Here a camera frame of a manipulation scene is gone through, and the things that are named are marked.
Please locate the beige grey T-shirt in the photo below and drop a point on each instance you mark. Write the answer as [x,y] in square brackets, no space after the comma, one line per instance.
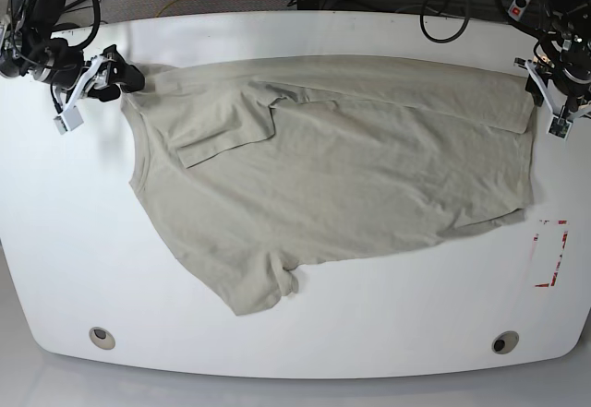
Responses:
[251,169]

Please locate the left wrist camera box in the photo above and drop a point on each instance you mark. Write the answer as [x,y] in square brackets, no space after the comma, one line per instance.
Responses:
[559,127]

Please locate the red tape rectangle marking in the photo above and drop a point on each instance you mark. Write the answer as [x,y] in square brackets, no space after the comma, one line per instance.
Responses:
[547,252]

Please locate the right table cable grommet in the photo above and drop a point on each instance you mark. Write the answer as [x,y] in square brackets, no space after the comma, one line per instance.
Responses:
[505,342]

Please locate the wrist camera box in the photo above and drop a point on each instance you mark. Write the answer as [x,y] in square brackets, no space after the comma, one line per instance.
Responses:
[68,120]
[559,127]

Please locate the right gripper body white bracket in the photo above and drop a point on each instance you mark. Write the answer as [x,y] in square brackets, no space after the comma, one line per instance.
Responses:
[74,76]

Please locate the table cable grommet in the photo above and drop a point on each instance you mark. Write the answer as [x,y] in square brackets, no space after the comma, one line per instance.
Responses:
[505,342]
[102,338]

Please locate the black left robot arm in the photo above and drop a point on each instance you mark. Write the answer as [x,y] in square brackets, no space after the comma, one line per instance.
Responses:
[561,29]

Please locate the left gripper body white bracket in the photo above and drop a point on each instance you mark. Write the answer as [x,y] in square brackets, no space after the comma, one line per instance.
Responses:
[563,94]

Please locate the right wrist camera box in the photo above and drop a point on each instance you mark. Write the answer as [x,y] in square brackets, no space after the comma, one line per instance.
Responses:
[68,120]

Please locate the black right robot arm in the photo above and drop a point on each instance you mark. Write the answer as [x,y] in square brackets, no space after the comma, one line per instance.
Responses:
[28,47]

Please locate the left table cable grommet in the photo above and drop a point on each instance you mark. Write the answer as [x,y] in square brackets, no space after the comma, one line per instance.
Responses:
[102,338]

